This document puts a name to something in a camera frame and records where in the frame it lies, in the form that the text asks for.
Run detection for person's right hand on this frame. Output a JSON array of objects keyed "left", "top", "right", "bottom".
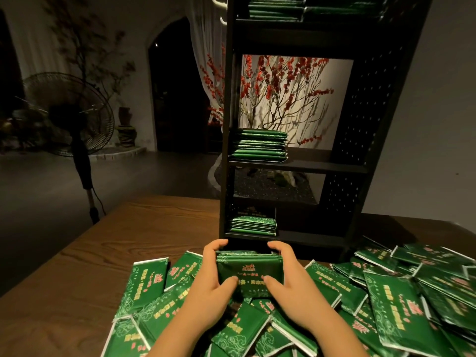
[{"left": 262, "top": 240, "right": 333, "bottom": 333}]

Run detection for person's left hand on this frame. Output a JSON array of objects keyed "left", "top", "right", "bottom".
[{"left": 178, "top": 238, "right": 241, "bottom": 329}]

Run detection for bundle of green packets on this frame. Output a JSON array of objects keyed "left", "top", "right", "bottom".
[{"left": 214, "top": 250, "right": 285, "bottom": 299}]

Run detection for pile of green packets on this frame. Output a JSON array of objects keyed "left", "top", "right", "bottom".
[{"left": 100, "top": 238, "right": 476, "bottom": 357}]

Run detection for black metal shelf rack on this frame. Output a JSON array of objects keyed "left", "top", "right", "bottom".
[{"left": 218, "top": 0, "right": 434, "bottom": 262}]

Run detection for dark vase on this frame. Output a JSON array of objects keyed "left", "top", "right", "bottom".
[{"left": 115, "top": 106, "right": 138, "bottom": 149}]

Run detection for red berry branches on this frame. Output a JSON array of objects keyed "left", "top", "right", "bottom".
[{"left": 199, "top": 48, "right": 336, "bottom": 151}]

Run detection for black standing fan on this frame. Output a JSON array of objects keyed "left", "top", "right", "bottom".
[{"left": 22, "top": 72, "right": 117, "bottom": 225}]

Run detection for white curtain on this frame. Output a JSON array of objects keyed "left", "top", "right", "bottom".
[
  {"left": 186, "top": 0, "right": 229, "bottom": 110},
  {"left": 0, "top": 0, "right": 69, "bottom": 80}
]

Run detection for bare branched tree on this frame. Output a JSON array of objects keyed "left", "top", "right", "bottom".
[{"left": 41, "top": 0, "right": 137, "bottom": 103}]

